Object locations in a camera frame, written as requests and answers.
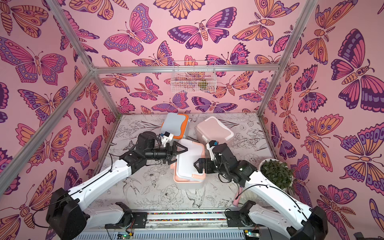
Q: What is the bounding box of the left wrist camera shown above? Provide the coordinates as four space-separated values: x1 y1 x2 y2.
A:
160 132 174 148

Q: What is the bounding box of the potted green plant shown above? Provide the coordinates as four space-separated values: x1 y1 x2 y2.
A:
259 159 294 193

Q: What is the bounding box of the purple and pink brush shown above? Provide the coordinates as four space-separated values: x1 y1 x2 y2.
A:
233 185 243 207

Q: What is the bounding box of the pink first aid box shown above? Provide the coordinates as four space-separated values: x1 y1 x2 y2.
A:
196 117 235 145

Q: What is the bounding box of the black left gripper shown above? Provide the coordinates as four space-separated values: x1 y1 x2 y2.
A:
145 142 188 165

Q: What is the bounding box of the grey and orange first aid box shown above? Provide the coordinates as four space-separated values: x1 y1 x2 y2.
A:
161 113 190 140

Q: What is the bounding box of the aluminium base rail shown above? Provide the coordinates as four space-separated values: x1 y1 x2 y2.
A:
59 208 313 240

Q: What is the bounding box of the white wire basket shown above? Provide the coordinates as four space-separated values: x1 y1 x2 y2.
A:
169 60 217 94

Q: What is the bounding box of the white and peach first aid box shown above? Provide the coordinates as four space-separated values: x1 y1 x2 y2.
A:
171 139 206 190

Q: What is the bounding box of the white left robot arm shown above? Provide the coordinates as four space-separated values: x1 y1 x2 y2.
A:
46 132 188 240

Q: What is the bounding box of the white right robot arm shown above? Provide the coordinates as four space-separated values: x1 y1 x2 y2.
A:
194 141 328 240

